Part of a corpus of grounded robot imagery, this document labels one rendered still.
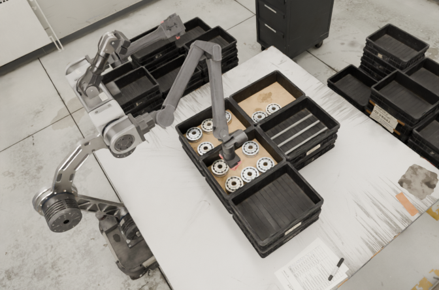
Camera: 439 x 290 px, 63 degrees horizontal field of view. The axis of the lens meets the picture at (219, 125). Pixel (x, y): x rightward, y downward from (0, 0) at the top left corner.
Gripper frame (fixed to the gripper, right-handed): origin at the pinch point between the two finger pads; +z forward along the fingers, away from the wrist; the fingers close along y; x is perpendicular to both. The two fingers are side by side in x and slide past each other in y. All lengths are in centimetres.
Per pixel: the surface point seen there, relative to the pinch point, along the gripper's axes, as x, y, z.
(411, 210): -72, -64, 37
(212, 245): 27.7, -16.3, 36.0
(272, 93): -60, 43, 24
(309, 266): -7, -55, 36
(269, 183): -16.3, -10.2, 23.6
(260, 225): 2.6, -26.6, 23.4
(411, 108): -149, -9, 59
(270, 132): -38.8, 17.8, 23.9
